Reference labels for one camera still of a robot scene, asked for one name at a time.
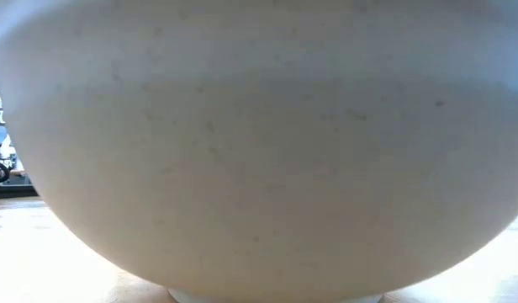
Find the white bowl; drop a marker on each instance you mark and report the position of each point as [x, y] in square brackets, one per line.
[259, 147]

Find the black aluminium frame rail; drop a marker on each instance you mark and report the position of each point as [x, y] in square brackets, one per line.
[11, 191]

